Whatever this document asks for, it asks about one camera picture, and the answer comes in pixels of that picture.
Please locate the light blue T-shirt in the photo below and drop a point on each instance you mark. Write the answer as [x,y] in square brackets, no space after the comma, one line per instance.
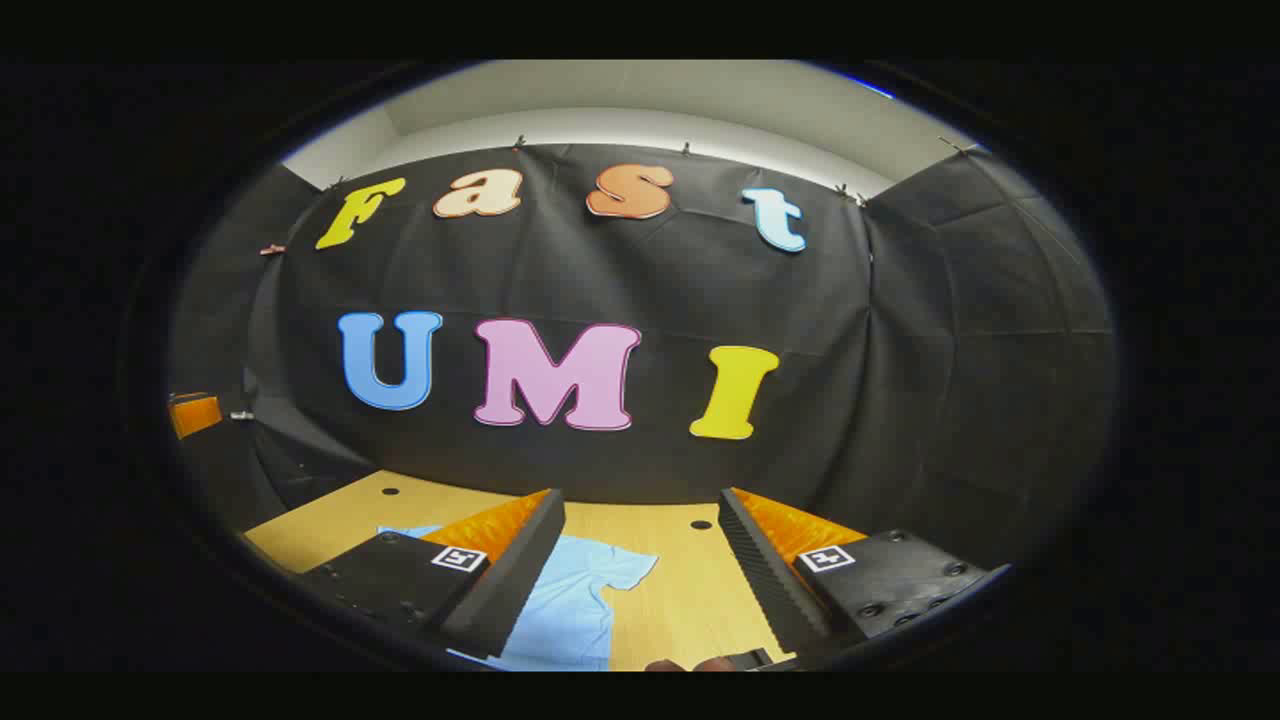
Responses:
[575,605]

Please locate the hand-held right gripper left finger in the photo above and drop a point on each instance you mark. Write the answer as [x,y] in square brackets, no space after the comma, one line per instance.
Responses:
[520,570]

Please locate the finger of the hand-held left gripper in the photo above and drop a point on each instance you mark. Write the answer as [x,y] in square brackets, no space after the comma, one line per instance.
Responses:
[195,415]

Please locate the black backdrop cloth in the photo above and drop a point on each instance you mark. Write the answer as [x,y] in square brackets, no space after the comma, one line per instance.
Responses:
[900,350]

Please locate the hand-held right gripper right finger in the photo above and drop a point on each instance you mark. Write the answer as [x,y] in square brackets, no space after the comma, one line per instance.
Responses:
[765,580]

